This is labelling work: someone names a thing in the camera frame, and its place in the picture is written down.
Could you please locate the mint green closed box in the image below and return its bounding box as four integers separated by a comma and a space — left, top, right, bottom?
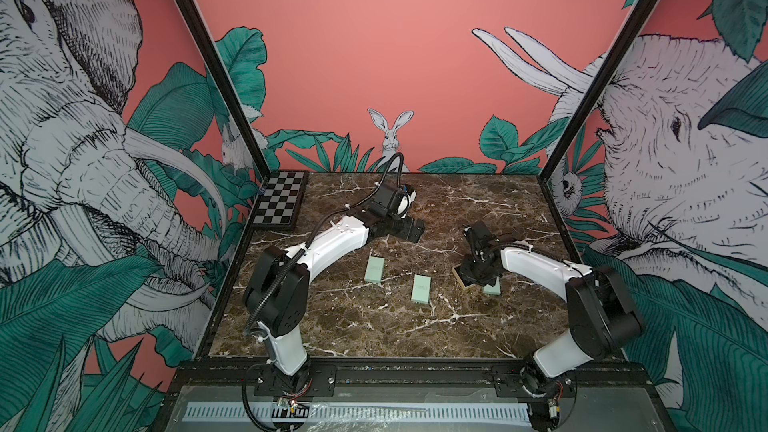
411, 275, 431, 304

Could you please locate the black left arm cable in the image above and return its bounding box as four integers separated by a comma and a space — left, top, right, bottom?
242, 152, 406, 337

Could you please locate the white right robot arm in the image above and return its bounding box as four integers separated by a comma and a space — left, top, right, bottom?
456, 222, 646, 384

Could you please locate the black white checkerboard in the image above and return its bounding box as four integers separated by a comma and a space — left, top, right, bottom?
251, 170, 309, 230

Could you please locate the mint green box lid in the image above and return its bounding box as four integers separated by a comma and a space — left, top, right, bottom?
483, 279, 501, 296

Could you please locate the tan ring box base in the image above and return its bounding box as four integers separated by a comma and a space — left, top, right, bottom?
452, 266, 474, 289

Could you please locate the white slotted cable duct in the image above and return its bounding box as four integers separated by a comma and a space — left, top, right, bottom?
182, 401, 532, 427

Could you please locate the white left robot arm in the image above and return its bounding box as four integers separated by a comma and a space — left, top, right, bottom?
243, 183, 425, 377

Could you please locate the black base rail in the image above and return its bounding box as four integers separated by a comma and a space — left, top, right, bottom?
173, 356, 649, 397

